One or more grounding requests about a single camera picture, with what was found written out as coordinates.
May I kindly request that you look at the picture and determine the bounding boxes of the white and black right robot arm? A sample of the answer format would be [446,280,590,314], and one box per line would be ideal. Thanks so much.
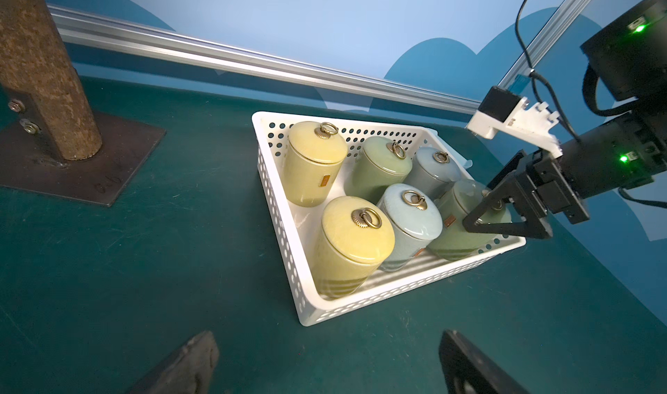
[461,0,666,239]

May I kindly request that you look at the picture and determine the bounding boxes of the yellow tea canister back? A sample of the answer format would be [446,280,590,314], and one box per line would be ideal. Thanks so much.
[281,121,347,208]

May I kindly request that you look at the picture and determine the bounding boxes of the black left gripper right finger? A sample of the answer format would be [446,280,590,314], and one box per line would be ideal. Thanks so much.
[439,330,529,394]

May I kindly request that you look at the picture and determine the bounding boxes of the green tea canister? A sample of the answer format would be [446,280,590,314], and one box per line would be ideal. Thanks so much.
[427,180,498,261]
[344,136,413,204]

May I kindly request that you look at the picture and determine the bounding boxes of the grey-blue tea canister back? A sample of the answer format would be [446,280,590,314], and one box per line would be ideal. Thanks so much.
[404,147,463,201]

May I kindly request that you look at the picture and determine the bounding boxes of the yellow tea canister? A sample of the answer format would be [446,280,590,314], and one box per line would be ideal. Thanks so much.
[307,196,395,299]
[281,121,347,208]

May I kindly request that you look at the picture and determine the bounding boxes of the right aluminium frame post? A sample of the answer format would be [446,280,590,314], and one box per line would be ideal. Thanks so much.
[527,0,592,64]

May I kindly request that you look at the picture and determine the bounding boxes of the aluminium back frame bar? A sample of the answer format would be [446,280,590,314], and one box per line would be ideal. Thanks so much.
[48,5,479,115]

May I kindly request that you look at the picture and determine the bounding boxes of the white perforated plastic basket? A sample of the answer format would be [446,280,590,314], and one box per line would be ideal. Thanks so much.
[252,111,526,326]

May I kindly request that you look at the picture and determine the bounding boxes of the light blue dustpan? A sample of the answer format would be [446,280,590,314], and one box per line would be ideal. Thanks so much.
[423,128,474,169]

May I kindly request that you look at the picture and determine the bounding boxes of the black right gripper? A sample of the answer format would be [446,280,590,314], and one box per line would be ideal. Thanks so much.
[462,149,591,240]

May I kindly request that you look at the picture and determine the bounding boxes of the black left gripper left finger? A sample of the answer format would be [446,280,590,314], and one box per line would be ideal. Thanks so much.
[126,331,220,393]

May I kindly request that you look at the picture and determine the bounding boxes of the blue tea canister front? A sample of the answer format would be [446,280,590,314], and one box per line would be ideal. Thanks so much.
[378,183,443,273]

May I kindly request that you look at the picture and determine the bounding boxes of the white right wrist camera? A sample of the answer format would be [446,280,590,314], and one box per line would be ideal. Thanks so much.
[466,86,563,158]

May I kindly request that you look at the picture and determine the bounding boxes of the yellow tea canister front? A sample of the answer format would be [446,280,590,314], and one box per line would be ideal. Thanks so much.
[307,196,395,299]

